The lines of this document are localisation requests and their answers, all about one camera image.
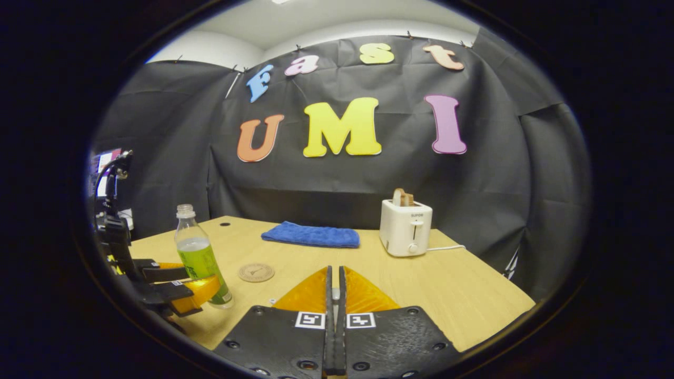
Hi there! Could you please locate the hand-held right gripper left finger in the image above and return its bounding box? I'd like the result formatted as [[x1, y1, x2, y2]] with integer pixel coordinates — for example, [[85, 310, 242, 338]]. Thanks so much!
[[213, 266, 334, 379]]

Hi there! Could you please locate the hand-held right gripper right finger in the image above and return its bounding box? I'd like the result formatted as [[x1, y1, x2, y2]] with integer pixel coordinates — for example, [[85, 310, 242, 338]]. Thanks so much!
[[337, 266, 464, 379]]

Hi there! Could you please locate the green label water bottle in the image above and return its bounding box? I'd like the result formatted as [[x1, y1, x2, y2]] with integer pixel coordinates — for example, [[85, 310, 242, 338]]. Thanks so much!
[[174, 204, 234, 308]]

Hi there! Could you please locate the round wooden coaster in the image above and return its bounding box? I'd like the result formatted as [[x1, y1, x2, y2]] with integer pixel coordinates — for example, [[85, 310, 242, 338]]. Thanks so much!
[[238, 263, 275, 283]]

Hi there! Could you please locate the computer monitor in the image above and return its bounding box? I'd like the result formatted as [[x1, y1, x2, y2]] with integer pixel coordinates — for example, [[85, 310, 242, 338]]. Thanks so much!
[[94, 149, 123, 198]]

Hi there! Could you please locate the blue folded towel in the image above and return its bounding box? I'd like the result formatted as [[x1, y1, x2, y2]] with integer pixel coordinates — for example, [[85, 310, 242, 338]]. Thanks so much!
[[261, 221, 361, 249]]

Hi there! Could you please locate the white toaster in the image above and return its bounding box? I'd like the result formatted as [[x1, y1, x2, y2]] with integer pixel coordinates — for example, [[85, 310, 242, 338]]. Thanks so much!
[[379, 199, 433, 257]]

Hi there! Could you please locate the checkered board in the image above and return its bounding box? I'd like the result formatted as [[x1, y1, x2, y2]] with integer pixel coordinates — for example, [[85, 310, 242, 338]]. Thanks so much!
[[503, 247, 519, 280]]

